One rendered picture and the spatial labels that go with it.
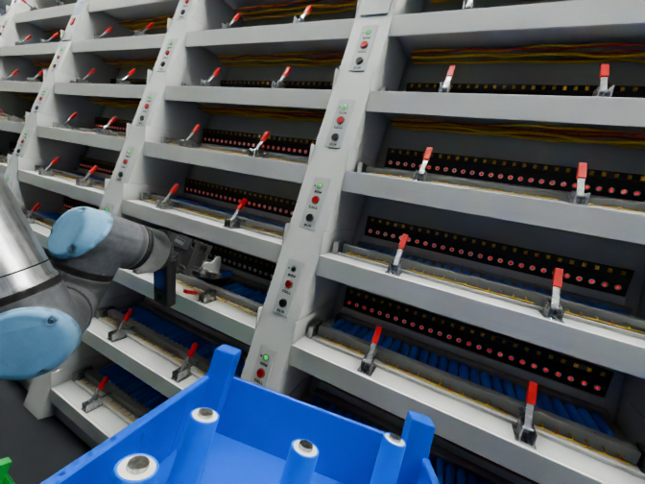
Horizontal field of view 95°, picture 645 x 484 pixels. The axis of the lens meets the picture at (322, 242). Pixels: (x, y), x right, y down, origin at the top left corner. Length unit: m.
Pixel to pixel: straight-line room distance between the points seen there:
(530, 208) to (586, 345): 0.23
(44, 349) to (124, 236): 0.21
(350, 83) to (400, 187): 0.30
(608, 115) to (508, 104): 0.15
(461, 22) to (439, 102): 0.19
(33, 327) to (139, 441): 0.28
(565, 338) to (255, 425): 0.48
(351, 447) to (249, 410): 0.10
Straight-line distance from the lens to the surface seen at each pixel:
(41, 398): 1.29
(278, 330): 0.67
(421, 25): 0.86
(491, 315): 0.60
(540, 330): 0.61
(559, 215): 0.64
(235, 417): 0.33
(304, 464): 0.22
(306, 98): 0.83
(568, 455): 0.67
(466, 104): 0.72
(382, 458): 0.28
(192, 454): 0.23
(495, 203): 0.63
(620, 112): 0.74
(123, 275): 1.04
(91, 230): 0.59
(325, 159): 0.71
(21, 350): 0.50
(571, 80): 1.01
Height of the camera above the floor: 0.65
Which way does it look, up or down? 5 degrees up
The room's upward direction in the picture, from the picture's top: 17 degrees clockwise
